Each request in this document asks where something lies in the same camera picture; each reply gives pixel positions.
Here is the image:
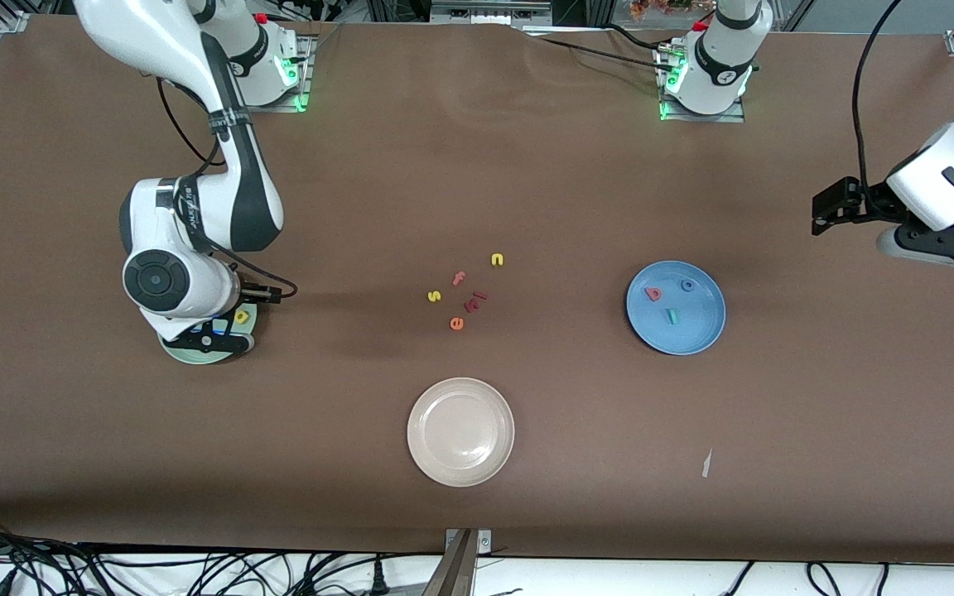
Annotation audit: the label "pale green round plate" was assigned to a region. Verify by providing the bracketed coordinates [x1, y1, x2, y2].
[161, 302, 258, 366]

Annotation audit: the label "blue round plate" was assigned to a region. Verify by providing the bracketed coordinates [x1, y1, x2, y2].
[625, 260, 727, 357]

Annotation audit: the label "beige round plate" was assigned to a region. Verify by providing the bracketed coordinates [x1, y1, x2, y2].
[407, 377, 516, 488]

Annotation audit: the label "brown table cover sheet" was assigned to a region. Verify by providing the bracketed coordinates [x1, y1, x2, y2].
[0, 15, 954, 565]

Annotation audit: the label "orange dried flowers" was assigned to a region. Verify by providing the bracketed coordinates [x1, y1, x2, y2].
[630, 0, 693, 22]

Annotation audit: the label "dark grey metal bar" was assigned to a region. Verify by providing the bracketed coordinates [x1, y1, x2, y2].
[421, 530, 478, 596]

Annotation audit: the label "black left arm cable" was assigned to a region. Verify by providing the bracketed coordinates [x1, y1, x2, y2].
[853, 0, 905, 195]

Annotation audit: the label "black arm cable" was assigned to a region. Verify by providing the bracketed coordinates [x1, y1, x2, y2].
[853, 0, 905, 195]
[156, 76, 299, 297]

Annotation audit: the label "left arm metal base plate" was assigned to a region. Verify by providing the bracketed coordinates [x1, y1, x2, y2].
[659, 50, 748, 123]

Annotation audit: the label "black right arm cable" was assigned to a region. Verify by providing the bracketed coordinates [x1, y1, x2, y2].
[156, 76, 299, 297]

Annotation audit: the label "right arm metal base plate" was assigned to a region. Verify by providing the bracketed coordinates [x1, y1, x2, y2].
[241, 33, 313, 113]

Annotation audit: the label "short black table cable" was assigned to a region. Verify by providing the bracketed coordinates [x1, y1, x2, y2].
[601, 23, 670, 49]

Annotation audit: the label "long black table cable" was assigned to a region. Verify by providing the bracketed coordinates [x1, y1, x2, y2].
[537, 36, 670, 72]

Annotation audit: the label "silver table edge bracket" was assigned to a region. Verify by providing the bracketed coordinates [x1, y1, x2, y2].
[444, 528, 493, 557]

